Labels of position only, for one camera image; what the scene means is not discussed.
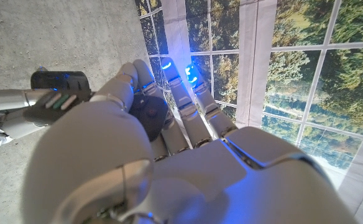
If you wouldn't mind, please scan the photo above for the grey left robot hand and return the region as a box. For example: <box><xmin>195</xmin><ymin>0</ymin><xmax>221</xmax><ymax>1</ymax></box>
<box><xmin>21</xmin><ymin>58</ymin><xmax>359</xmax><ymax>224</ymax></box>

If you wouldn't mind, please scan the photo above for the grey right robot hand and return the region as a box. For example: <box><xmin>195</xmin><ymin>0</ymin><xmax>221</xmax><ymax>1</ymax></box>
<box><xmin>0</xmin><ymin>83</ymin><xmax>57</xmax><ymax>150</ymax></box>

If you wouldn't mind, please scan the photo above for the black TV remote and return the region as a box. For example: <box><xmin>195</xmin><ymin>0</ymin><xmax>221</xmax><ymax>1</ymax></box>
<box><xmin>22</xmin><ymin>89</ymin><xmax>170</xmax><ymax>142</ymax></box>

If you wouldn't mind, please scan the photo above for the black battery cover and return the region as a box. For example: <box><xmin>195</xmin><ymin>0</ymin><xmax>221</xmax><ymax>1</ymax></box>
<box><xmin>30</xmin><ymin>70</ymin><xmax>91</xmax><ymax>93</ymax></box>

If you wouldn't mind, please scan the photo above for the printed window backdrop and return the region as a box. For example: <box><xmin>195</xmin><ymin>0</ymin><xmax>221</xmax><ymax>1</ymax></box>
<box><xmin>134</xmin><ymin>0</ymin><xmax>363</xmax><ymax>224</ymax></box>

